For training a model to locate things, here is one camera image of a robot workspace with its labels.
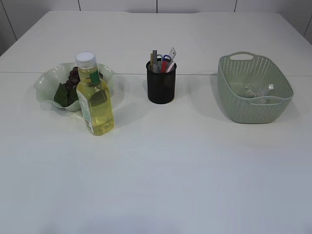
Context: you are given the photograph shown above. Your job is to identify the purple artificial grape bunch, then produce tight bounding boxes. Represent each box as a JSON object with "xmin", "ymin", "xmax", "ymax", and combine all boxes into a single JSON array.
[{"xmin": 54, "ymin": 65, "xmax": 109, "ymax": 109}]

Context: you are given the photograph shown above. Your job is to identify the silver glitter pen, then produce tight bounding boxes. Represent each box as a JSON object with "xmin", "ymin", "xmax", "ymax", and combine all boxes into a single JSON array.
[{"xmin": 152, "ymin": 50, "xmax": 159, "ymax": 73}]

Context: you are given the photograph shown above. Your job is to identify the red glitter pen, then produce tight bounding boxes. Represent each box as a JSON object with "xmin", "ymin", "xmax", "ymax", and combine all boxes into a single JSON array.
[{"xmin": 160, "ymin": 60, "xmax": 170, "ymax": 73}]

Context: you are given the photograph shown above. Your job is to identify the yellow tea bottle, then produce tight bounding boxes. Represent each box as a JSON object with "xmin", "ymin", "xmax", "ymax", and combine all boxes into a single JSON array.
[{"xmin": 75, "ymin": 51, "xmax": 114, "ymax": 136}]

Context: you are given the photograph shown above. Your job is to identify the green wavy glass plate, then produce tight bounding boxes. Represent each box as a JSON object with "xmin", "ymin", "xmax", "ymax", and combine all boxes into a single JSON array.
[{"xmin": 34, "ymin": 62, "xmax": 115, "ymax": 112}]

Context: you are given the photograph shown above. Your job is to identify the blue scissors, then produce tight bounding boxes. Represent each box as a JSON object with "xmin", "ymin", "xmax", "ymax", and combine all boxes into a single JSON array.
[{"xmin": 157, "ymin": 54, "xmax": 170, "ymax": 73}]

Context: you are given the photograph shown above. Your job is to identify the clear plastic sheet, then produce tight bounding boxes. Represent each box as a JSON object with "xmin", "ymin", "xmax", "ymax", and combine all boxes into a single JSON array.
[{"xmin": 238, "ymin": 83, "xmax": 274, "ymax": 98}]

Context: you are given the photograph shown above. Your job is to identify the black mesh pen holder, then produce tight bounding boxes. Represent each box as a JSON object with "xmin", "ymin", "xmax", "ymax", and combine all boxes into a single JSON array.
[{"xmin": 146, "ymin": 61, "xmax": 177, "ymax": 104}]

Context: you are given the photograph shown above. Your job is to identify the gold glitter pen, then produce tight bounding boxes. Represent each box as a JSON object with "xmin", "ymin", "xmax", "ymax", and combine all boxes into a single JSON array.
[{"xmin": 150, "ymin": 53, "xmax": 154, "ymax": 72}]

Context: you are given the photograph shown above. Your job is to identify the green plastic woven basket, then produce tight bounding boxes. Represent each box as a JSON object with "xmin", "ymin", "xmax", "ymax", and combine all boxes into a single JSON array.
[{"xmin": 217, "ymin": 52, "xmax": 293, "ymax": 124}]

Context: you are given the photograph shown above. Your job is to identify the clear plastic ruler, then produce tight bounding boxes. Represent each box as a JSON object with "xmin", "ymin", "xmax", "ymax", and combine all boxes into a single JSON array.
[{"xmin": 168, "ymin": 47, "xmax": 176, "ymax": 63}]

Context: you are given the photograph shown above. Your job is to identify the pink scissors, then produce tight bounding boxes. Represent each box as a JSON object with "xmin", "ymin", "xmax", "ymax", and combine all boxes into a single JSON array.
[{"xmin": 166, "ymin": 61, "xmax": 176, "ymax": 73}]

